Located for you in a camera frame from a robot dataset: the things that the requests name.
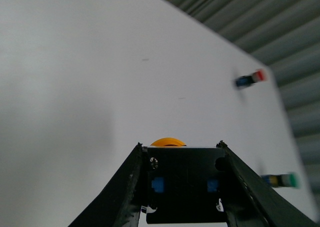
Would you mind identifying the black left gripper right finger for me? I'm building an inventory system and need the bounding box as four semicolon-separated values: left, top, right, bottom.
216;141;318;227

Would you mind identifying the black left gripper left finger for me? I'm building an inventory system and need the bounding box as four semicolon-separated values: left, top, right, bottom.
70;143;143;227

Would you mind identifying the yellow push button switch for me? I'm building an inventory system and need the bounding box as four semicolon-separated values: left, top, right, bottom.
142;145;227;224

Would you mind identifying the green push button switch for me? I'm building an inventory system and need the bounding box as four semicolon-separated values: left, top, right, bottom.
260;172;300;189

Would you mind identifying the red push button switch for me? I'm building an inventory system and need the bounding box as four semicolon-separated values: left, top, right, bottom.
234;69;267;89

